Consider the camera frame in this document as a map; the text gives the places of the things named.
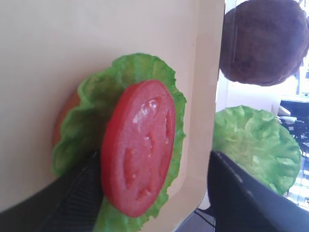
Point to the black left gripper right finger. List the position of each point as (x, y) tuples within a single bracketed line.
[(241, 203)]

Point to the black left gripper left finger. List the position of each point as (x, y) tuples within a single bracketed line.
[(70, 204)]

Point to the red tomato slice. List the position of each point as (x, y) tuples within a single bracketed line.
[(137, 147)]

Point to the green lettuce leaf in rack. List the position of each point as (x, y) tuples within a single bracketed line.
[(259, 144)]

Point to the green lettuce leaf on bun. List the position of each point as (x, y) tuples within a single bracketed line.
[(84, 125)]

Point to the brown meat patty inner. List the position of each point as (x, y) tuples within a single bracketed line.
[(263, 42)]

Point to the bottom bun slice on tray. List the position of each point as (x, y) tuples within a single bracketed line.
[(73, 101)]

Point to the cream rectangular tray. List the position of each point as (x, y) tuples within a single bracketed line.
[(47, 47)]

